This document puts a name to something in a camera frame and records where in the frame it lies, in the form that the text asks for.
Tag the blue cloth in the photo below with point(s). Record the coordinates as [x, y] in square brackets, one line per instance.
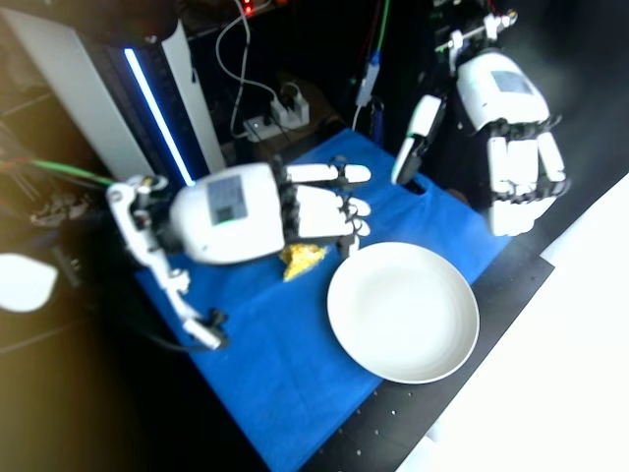
[295, 369]

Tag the white tower with blue light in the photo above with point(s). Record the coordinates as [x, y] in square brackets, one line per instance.
[74, 98]

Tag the white round plate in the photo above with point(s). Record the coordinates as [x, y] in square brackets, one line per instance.
[403, 314]

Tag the device with red lights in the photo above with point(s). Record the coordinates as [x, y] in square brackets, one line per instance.
[248, 7]

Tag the white adapter with blue plug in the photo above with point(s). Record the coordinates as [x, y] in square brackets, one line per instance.
[367, 83]

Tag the white power strip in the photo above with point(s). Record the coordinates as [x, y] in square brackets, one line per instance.
[290, 110]

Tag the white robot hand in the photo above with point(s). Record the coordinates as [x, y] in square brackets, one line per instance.
[226, 216]
[501, 93]

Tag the bag of yellow corn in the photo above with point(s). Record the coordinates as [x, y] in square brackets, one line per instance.
[300, 258]

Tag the white charger box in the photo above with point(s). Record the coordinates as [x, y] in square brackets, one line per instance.
[258, 129]

